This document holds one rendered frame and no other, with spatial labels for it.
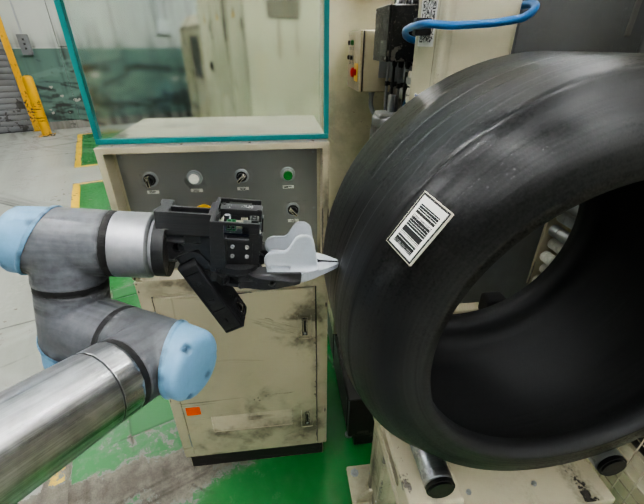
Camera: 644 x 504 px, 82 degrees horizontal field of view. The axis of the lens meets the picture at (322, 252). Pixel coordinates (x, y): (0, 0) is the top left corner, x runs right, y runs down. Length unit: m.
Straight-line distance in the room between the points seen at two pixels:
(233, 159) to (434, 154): 0.70
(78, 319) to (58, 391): 0.13
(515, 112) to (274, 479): 1.54
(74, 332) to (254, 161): 0.66
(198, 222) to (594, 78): 0.39
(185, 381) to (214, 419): 1.12
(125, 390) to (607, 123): 0.46
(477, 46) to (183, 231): 0.55
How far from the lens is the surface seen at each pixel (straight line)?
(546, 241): 1.12
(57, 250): 0.47
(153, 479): 1.81
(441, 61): 0.71
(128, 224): 0.45
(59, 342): 0.50
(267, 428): 1.56
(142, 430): 1.97
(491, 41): 0.74
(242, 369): 1.32
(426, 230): 0.35
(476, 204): 0.35
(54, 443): 0.35
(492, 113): 0.39
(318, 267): 0.45
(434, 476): 0.66
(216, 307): 0.48
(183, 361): 0.39
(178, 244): 0.46
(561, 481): 0.88
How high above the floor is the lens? 1.48
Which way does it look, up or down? 29 degrees down
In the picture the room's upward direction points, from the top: straight up
